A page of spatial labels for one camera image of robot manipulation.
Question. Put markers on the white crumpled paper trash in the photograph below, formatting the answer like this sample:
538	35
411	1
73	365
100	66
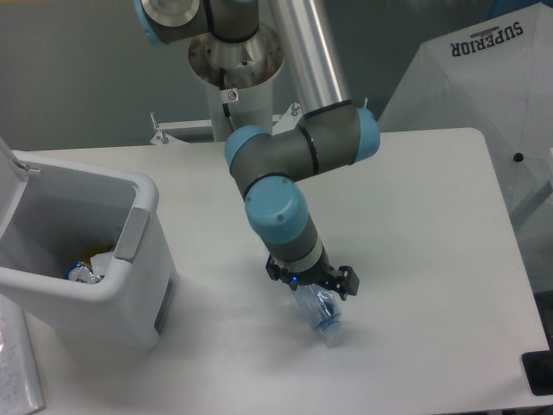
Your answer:
100	263

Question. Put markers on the black device at edge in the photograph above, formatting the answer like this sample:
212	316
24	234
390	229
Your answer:
538	369

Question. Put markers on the blue white wrapper trash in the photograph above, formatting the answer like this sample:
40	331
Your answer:
82	273

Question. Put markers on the white paper sheet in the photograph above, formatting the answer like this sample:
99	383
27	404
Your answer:
21	391

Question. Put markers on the white Superior umbrella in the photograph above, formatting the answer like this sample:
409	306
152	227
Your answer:
495	77

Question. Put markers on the clear crushed plastic bottle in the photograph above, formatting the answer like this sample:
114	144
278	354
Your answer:
321	311

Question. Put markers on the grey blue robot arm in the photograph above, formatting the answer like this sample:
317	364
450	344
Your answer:
266	167

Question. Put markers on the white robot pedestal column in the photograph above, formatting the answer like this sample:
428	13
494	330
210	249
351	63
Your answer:
238	78

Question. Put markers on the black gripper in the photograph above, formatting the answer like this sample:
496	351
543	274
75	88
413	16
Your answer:
344	281

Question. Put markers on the white trash can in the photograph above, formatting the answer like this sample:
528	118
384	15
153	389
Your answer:
55	213

